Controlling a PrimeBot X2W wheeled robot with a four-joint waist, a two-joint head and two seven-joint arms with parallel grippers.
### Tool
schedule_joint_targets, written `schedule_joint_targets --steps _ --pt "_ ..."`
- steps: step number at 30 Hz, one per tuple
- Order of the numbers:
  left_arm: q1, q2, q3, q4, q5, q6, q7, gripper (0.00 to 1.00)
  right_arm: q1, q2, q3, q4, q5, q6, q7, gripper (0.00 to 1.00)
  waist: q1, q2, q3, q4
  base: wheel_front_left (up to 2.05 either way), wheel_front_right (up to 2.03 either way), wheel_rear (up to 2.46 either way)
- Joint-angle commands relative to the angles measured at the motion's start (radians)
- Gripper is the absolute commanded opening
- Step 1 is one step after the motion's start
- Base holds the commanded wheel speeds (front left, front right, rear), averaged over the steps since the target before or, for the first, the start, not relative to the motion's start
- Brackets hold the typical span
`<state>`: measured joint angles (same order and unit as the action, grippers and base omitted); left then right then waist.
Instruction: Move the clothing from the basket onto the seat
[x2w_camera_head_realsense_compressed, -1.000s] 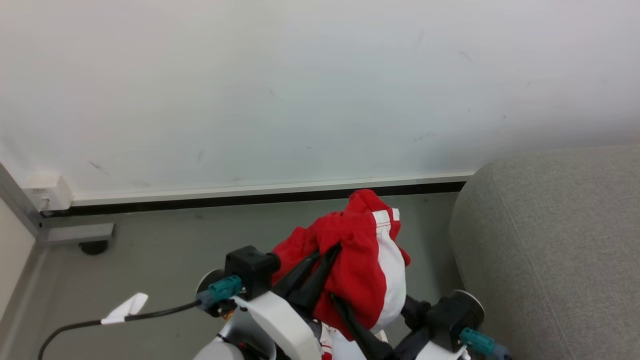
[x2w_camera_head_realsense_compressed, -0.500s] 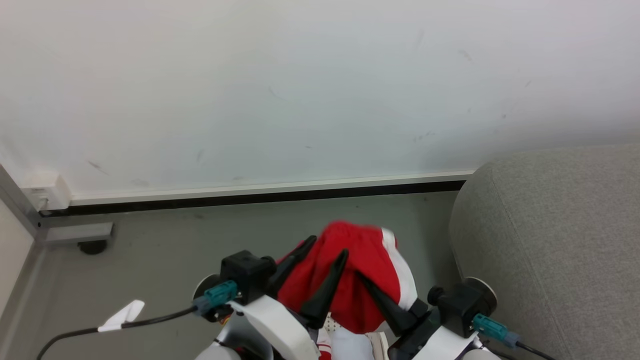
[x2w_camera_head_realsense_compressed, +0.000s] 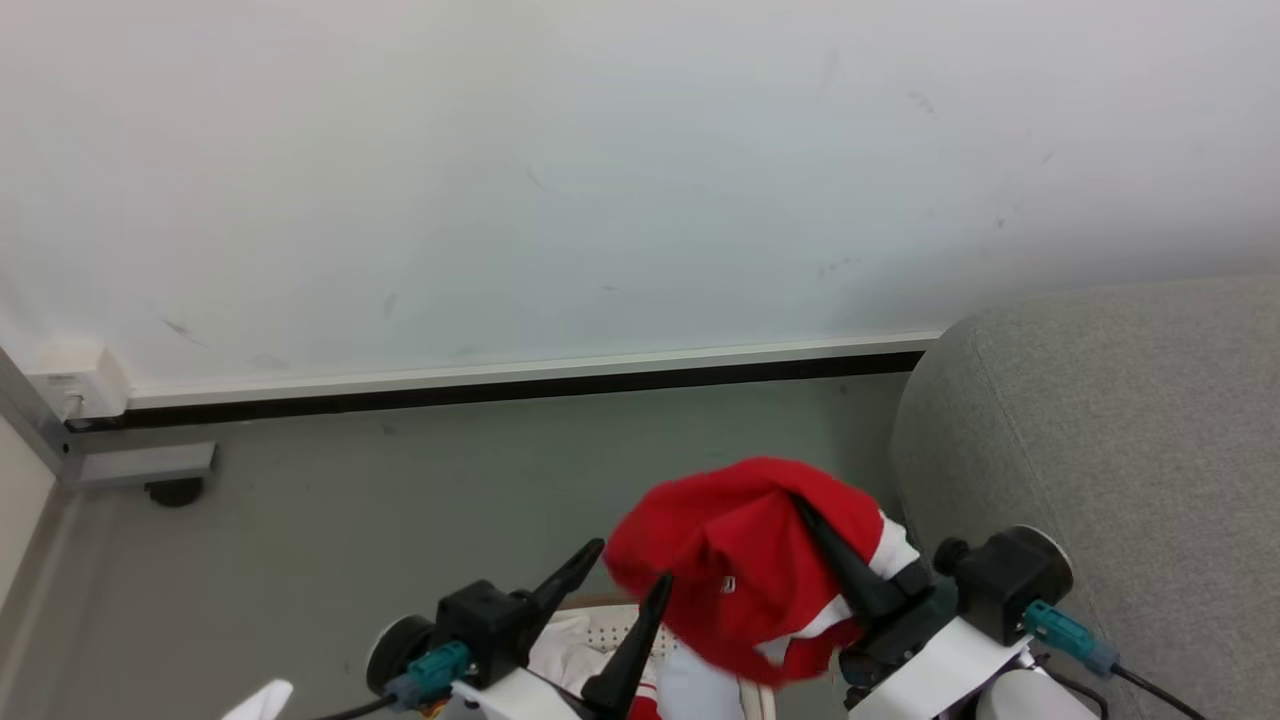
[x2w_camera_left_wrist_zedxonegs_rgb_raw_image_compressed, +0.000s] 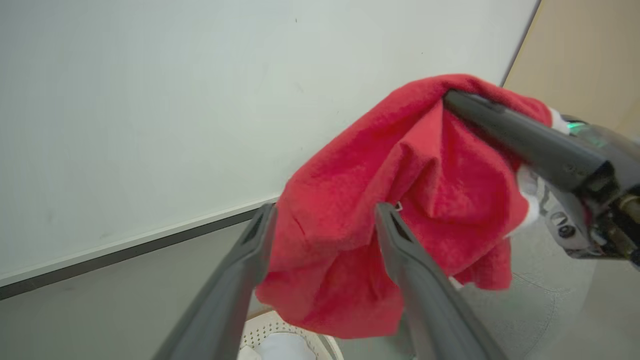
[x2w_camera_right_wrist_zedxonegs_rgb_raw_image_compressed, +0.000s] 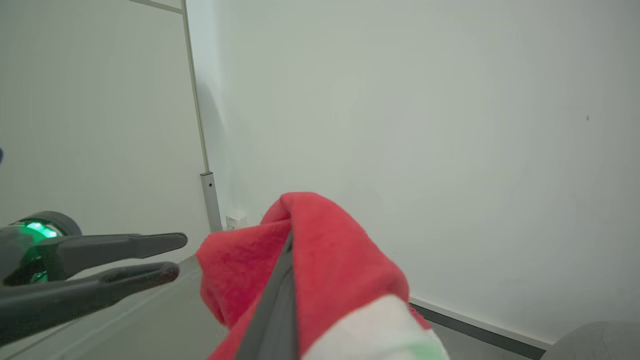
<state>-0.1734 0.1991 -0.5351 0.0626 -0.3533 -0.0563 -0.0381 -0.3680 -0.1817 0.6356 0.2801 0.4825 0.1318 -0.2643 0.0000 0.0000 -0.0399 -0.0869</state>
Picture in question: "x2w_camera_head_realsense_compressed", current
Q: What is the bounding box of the pale blue garment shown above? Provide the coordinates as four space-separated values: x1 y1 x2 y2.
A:
654 645 779 720

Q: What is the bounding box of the white baseboard trim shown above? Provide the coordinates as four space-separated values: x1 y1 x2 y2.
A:
122 329 949 412

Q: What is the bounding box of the left thin black cable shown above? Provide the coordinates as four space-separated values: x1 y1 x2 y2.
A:
310 696 393 720

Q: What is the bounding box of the right teal cable connector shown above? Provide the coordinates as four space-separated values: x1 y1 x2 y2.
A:
1021 599 1122 679

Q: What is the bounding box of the right thin black cable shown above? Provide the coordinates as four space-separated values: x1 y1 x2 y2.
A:
1040 662 1213 720

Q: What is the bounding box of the teal cable connector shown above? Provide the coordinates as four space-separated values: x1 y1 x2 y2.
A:
1021 599 1122 679
384 642 472 709

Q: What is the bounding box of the white perforated laundry basket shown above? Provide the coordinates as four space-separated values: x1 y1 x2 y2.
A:
556 593 683 663

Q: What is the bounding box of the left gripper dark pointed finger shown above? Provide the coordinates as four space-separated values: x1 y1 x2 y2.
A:
581 573 674 718
518 538 607 643

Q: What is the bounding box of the grey fabric sofa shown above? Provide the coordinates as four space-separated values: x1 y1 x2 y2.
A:
889 272 1280 720

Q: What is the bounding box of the thin black cable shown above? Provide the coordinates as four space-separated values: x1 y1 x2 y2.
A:
1040 662 1213 720
310 696 393 720

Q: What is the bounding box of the grey metal foot plate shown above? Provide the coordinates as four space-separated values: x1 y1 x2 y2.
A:
76 441 218 490

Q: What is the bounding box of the grey metal frame post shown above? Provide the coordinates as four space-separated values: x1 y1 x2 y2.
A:
0 346 85 493

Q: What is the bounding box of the black caster wheel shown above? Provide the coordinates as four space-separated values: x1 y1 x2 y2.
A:
143 477 207 509

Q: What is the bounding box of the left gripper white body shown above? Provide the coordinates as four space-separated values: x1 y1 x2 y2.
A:
448 664 605 720

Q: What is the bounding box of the left teal cable connector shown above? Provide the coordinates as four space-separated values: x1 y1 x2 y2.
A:
384 642 472 709

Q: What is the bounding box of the white cloth corner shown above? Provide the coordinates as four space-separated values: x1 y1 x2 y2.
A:
221 679 295 720

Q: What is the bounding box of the red garment with white stripes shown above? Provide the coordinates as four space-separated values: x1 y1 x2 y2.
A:
603 457 922 690

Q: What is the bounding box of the white wall socket box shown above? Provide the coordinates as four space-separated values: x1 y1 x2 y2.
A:
27 342 132 422

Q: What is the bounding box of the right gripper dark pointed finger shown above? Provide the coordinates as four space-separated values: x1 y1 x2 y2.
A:
792 494 933 627

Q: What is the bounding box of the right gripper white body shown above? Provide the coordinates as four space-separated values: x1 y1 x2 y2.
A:
838 575 1033 720

